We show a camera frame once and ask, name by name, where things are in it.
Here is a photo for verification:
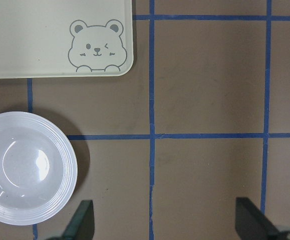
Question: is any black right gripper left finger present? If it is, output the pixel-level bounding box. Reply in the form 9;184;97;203
62;200;94;240

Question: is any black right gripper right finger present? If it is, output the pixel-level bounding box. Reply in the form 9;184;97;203
235;197;279;240

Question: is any cream bear print tray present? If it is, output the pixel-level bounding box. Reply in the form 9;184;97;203
0;0;134;79

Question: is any white ridged plate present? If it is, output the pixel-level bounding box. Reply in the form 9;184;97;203
0;111;78;226

